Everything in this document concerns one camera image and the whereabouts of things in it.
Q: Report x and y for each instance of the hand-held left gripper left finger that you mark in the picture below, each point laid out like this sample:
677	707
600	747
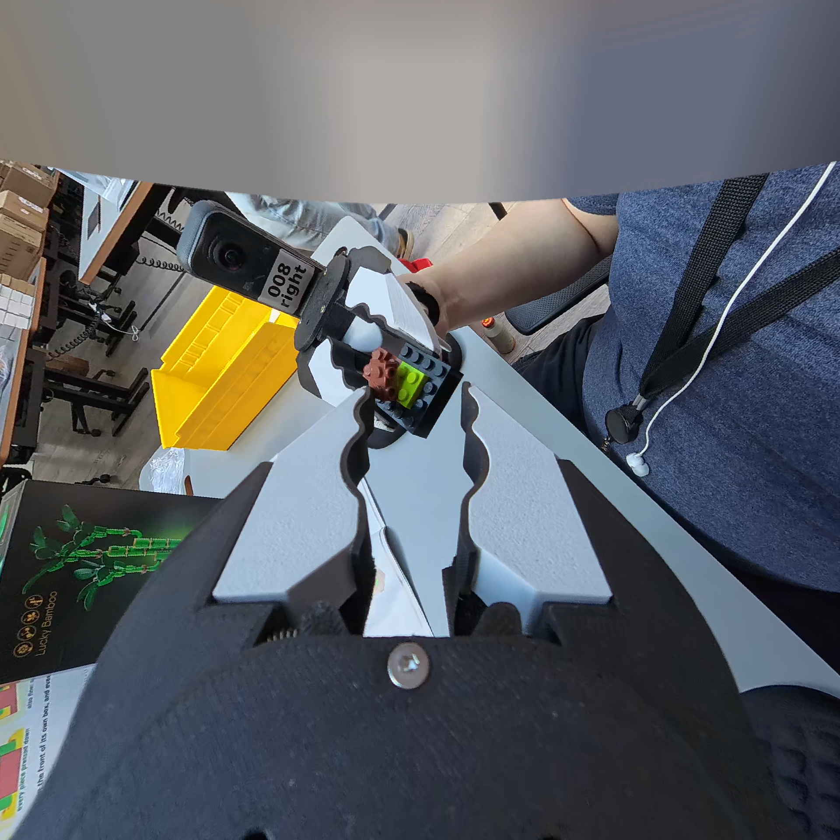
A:
289	525

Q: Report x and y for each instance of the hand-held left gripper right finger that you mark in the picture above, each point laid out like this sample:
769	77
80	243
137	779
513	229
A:
535	525

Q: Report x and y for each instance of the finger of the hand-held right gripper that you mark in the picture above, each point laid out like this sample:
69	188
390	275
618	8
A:
325	377
407	315

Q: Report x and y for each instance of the small brown toy brick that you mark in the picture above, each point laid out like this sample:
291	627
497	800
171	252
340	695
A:
379	374

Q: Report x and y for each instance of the black toy brick assembly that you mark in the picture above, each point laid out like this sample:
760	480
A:
433	387

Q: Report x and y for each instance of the person's right forearm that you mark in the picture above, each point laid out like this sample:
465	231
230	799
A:
512	249

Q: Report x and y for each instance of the grey desk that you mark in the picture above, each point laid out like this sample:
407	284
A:
590	492

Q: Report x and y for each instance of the white desk with wooden edge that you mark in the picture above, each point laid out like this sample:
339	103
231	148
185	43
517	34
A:
105	223

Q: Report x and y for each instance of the person's right hand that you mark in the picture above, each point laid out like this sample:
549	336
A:
441	308

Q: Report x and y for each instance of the red plastic stool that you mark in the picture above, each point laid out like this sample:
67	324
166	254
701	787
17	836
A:
420	264

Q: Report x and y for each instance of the small white bottle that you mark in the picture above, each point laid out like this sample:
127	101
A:
502	338

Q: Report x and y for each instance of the yellow plastic bin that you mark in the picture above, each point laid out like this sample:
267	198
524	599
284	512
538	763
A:
216	394

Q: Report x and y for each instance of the white instruction booklet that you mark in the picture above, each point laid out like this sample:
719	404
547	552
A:
394	590

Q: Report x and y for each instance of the clear plastic bag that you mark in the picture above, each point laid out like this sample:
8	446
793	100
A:
164	469

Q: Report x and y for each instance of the black badge reel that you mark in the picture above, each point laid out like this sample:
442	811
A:
623	420

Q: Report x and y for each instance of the black mesh office chair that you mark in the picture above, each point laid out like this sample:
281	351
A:
558	302

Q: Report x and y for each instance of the person's blue shirt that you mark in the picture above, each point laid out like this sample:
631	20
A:
754	426

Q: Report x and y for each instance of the black toy set box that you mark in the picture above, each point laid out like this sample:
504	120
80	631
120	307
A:
39	630

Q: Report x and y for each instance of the stack of small white boxes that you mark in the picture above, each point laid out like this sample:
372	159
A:
16	302

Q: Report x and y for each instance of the stack of cardboard boxes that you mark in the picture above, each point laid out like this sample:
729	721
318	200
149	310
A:
23	210

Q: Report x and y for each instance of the white printed sheet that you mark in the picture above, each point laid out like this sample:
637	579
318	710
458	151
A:
39	754

